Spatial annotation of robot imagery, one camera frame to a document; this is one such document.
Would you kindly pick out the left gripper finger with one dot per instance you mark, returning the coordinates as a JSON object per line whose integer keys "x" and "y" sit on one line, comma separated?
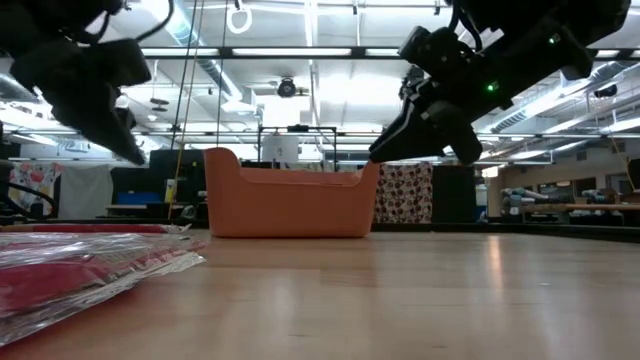
{"x": 107, "y": 137}
{"x": 126, "y": 119}

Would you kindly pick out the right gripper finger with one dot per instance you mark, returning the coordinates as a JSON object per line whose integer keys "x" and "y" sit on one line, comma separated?
{"x": 407, "y": 140}
{"x": 460, "y": 137}

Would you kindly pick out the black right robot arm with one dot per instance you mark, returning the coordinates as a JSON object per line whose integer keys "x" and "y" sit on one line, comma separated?
{"x": 550, "y": 30}

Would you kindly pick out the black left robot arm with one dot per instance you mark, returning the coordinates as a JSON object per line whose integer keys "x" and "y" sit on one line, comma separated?
{"x": 40, "y": 20}

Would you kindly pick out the red Orville popcorn bag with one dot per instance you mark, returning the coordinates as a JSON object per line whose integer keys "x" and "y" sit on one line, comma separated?
{"x": 60, "y": 285}

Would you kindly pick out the red dotted patterned cloth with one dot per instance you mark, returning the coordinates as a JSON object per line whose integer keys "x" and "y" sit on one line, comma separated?
{"x": 404, "y": 192}

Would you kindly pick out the black cabinet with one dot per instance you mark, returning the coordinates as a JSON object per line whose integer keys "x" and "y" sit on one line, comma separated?
{"x": 454, "y": 195}

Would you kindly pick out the grey cloth cover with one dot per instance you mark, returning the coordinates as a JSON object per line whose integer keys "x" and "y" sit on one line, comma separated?
{"x": 85, "y": 192}

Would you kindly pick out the floral patterned cloth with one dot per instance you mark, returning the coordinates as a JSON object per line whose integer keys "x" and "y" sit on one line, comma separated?
{"x": 35, "y": 185}

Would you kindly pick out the white container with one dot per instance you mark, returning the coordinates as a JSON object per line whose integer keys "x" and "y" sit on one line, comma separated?
{"x": 280, "y": 149}

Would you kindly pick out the wooden workbench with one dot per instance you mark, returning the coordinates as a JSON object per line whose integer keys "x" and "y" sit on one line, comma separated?
{"x": 575, "y": 206}

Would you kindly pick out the orange plastic basket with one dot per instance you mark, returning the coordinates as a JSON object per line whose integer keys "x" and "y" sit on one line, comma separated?
{"x": 290, "y": 205}

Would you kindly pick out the black metal stand frame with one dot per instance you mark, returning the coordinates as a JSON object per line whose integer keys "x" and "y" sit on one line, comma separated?
{"x": 297, "y": 129}

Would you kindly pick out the black overhead camera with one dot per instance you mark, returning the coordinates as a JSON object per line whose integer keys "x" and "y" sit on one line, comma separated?
{"x": 286, "y": 88}

